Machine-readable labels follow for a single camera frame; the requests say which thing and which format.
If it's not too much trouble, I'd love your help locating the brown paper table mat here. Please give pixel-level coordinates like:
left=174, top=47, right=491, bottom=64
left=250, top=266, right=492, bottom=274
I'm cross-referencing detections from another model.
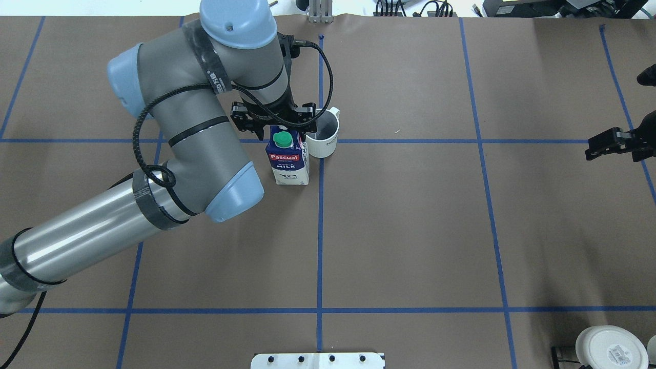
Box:
left=11, top=15, right=654, bottom=368

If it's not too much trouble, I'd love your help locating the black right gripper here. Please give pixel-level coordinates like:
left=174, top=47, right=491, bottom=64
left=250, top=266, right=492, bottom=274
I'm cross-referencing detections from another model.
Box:
left=584, top=111, right=655, bottom=162

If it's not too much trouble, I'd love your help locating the metal post at table edge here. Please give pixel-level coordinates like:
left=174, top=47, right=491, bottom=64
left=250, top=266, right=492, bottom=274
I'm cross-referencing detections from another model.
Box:
left=306, top=0, right=334, bottom=24

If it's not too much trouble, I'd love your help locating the white ribbed mug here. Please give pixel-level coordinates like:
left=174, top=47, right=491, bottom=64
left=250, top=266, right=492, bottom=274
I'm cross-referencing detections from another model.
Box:
left=305, top=107, right=340, bottom=158

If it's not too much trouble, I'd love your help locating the white bracket plate with bolts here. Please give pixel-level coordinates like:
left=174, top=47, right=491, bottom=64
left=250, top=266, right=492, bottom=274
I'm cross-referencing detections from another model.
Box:
left=250, top=352, right=386, bottom=368

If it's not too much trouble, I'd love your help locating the white round lid container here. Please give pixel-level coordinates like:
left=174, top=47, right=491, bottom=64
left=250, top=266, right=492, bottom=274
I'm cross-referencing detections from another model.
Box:
left=576, top=325, right=649, bottom=368

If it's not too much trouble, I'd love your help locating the black cables bundle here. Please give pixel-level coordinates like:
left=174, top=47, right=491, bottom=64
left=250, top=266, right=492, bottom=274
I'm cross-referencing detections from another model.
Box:
left=374, top=0, right=457, bottom=18

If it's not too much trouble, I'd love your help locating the black equipment in corner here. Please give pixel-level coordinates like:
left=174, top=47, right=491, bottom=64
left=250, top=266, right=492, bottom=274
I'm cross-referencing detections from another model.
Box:
left=482, top=1, right=648, bottom=19

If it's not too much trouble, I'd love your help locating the blue white milk carton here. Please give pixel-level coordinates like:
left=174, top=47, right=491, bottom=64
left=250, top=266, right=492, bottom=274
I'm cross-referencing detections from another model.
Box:
left=265, top=125, right=310, bottom=186

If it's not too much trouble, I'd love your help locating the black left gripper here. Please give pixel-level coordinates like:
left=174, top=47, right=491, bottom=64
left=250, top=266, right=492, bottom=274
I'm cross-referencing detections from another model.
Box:
left=230, top=102, right=318, bottom=141

